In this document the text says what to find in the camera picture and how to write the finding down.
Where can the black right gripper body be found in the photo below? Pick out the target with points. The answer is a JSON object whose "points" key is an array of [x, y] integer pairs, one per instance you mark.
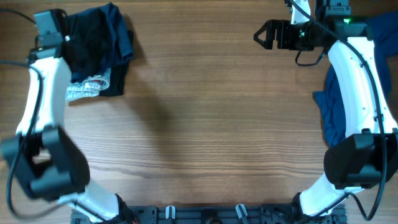
{"points": [[298, 37]]}

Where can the black polo shirt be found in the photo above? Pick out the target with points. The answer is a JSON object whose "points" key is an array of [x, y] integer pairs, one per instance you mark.
{"points": [[88, 45]]}

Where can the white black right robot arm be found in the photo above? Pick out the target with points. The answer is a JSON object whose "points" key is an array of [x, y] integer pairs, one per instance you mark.
{"points": [[367, 157]]}

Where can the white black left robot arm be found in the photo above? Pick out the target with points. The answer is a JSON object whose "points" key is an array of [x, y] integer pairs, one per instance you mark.
{"points": [[41, 156]]}

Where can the folded black garment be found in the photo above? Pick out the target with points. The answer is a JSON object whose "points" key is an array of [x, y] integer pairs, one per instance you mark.
{"points": [[116, 79]]}

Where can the folded navy blue shirt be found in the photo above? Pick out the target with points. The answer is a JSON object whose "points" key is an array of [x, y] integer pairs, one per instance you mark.
{"points": [[115, 19]]}

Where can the folded light grey garment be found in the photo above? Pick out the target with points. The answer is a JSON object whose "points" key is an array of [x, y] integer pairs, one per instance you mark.
{"points": [[90, 87]]}

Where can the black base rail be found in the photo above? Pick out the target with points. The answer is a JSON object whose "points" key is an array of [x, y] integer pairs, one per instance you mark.
{"points": [[265, 214]]}

